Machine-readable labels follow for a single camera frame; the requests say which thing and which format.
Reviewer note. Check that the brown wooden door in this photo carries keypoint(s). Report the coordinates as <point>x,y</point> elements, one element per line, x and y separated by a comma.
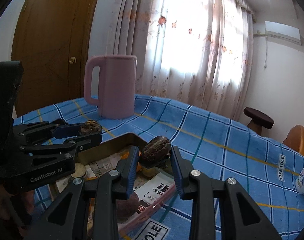
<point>48,33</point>

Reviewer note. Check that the cut round fruit slice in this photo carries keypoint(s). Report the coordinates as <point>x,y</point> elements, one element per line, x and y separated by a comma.
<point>80,171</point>

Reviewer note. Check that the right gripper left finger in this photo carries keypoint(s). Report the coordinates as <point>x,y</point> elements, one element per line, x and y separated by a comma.
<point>99,199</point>

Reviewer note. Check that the brown passion fruit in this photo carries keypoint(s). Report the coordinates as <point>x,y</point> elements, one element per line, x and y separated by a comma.
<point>90,126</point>

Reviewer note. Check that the dark round stool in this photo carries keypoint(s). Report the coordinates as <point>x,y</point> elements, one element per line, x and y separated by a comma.
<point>259,120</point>

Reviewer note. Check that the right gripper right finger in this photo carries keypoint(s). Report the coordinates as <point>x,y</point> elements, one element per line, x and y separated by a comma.
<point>240,216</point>

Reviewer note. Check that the dark passion fruit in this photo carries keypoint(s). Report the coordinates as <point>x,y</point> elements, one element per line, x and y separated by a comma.
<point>155,153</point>

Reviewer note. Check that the metal tin box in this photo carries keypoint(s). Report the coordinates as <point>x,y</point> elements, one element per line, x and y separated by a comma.
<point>124,179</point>

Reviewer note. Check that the orange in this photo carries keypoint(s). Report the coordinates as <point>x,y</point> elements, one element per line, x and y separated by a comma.
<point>124,155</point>

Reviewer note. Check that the blue plaid tablecloth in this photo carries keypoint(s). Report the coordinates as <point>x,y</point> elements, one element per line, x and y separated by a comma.
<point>218,146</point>

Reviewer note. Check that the floral sheer curtain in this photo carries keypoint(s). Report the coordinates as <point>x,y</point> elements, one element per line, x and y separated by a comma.
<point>194,51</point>

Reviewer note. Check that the brass door knob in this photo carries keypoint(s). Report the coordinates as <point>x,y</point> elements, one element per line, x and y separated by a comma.
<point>72,60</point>

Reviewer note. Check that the person left hand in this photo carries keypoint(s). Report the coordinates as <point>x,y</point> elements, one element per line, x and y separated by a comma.
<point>15,213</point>

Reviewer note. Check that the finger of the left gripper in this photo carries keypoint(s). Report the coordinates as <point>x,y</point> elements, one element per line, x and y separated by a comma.
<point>45,156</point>
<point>37,133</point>

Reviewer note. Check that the white air conditioner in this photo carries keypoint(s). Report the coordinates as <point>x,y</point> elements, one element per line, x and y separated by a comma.
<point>283,31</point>

